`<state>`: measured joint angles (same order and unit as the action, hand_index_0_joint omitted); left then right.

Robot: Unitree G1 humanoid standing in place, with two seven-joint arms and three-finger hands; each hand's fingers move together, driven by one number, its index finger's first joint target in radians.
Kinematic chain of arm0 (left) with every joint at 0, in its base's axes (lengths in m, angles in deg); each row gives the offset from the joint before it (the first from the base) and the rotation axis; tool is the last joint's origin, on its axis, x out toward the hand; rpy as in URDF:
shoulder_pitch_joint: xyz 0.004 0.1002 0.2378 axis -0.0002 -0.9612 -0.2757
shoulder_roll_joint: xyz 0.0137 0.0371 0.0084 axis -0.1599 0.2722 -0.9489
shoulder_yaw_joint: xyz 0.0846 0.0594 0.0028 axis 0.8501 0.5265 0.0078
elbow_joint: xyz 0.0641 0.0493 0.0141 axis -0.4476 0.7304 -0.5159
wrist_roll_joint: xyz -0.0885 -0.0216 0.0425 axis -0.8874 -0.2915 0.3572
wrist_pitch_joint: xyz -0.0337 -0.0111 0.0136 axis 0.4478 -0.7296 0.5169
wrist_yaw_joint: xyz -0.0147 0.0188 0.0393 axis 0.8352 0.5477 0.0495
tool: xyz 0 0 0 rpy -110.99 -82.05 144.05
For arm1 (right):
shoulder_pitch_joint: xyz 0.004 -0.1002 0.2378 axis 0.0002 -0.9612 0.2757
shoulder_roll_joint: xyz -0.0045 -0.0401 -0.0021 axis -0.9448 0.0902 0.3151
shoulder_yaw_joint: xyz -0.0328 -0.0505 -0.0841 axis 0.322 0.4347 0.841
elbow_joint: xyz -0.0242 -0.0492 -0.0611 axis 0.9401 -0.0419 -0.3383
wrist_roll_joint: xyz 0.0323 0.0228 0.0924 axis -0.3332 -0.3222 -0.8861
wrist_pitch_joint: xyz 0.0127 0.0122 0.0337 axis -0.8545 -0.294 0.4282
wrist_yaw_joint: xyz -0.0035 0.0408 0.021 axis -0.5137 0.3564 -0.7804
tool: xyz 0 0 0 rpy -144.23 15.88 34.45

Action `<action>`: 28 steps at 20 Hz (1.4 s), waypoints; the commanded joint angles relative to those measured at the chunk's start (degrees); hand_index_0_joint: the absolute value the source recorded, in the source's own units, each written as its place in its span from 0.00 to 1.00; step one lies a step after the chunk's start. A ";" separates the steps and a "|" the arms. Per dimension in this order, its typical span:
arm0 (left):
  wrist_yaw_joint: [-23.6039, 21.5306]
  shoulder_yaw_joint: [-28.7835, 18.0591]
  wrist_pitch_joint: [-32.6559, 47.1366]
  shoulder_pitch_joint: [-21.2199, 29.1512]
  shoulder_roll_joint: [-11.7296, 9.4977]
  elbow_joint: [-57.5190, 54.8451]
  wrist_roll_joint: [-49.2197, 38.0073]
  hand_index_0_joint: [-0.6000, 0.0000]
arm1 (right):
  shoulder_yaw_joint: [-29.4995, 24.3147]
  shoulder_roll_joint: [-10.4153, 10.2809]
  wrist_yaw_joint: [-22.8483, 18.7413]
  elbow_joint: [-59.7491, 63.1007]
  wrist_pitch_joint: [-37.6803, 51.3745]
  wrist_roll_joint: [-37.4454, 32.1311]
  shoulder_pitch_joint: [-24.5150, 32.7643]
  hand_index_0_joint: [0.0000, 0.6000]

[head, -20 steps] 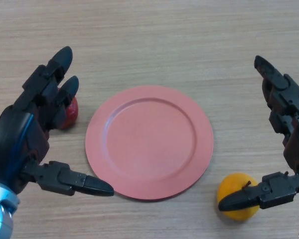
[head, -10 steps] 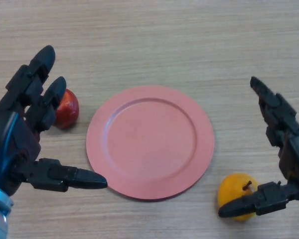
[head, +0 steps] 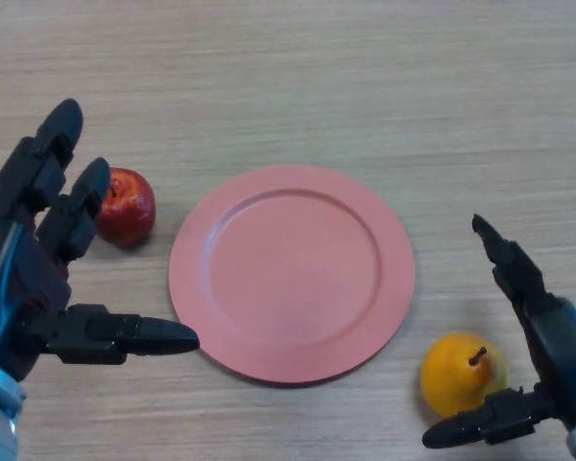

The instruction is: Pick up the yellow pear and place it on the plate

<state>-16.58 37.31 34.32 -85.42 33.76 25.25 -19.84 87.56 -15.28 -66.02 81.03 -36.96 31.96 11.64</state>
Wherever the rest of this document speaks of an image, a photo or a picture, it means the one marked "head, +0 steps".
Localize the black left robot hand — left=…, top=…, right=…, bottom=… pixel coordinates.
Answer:
left=0, top=98, right=202, bottom=383

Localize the red apple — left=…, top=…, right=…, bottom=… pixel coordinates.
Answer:
left=94, top=166, right=156, bottom=249

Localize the yellow pear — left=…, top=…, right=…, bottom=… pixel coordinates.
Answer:
left=420, top=333, right=512, bottom=419

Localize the pink round plate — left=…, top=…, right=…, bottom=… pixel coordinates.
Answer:
left=168, top=164, right=417, bottom=388

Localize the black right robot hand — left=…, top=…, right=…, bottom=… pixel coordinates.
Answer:
left=420, top=213, right=576, bottom=450

